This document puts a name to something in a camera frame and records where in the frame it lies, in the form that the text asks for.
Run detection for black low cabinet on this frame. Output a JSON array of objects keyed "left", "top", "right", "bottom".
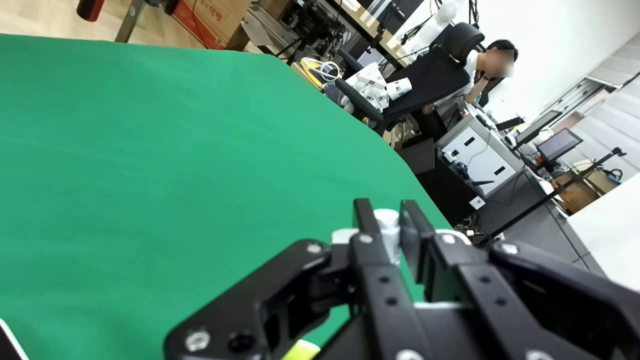
[{"left": 398, "top": 133, "right": 602, "bottom": 269}]

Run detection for red brown cardboard box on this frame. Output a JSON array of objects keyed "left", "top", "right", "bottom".
[{"left": 172, "top": 0, "right": 253, "bottom": 51}]

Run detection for green table cloth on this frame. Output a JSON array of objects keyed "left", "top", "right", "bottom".
[{"left": 0, "top": 32, "right": 455, "bottom": 360}]

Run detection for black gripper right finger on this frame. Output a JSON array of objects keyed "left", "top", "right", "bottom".
[{"left": 398, "top": 198, "right": 640, "bottom": 360}]

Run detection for seated person dark clothes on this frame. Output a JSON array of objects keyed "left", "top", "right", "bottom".
[{"left": 335, "top": 38, "right": 522, "bottom": 133}]

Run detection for yellow mug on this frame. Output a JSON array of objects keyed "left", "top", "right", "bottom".
[{"left": 282, "top": 338, "right": 322, "bottom": 360}]

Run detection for white drawer cabinet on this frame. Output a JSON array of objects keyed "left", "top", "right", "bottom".
[{"left": 436, "top": 112, "right": 525, "bottom": 198}]

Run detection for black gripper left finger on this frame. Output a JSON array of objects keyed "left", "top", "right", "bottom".
[{"left": 162, "top": 198, "right": 436, "bottom": 360}]

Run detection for small desk monitor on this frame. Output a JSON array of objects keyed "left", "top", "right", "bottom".
[{"left": 535, "top": 128, "right": 586, "bottom": 167}]

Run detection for black smartphone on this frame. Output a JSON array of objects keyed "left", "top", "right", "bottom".
[{"left": 0, "top": 318, "right": 30, "bottom": 360}]

